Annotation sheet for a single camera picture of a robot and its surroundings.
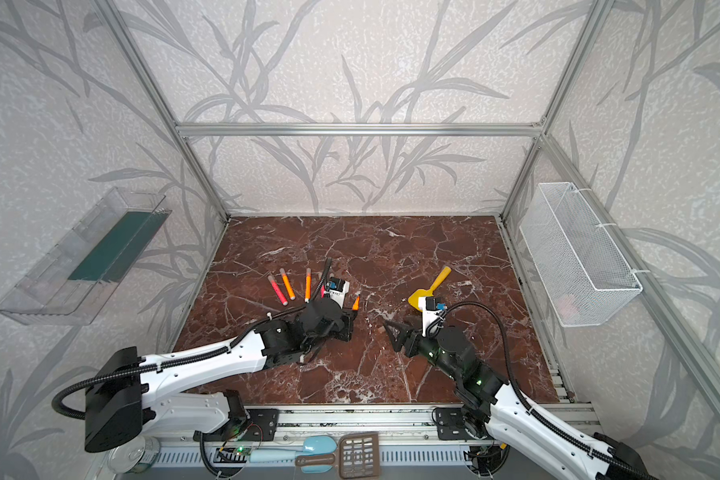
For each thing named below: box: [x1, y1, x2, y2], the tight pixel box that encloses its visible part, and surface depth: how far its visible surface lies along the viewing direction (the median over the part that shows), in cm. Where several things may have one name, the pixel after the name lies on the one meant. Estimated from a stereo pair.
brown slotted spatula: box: [324, 432, 381, 479], surface depth 71 cm
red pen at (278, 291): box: [268, 275, 289, 306], surface depth 100 cm
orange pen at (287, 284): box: [279, 268, 296, 301], surface depth 101 cm
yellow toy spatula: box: [408, 266, 452, 312], surface depth 101 cm
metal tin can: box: [108, 435, 161, 474], surface depth 67 cm
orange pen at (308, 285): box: [305, 268, 311, 304], surface depth 101 cm
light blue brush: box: [249, 435, 338, 474], surface depth 71 cm
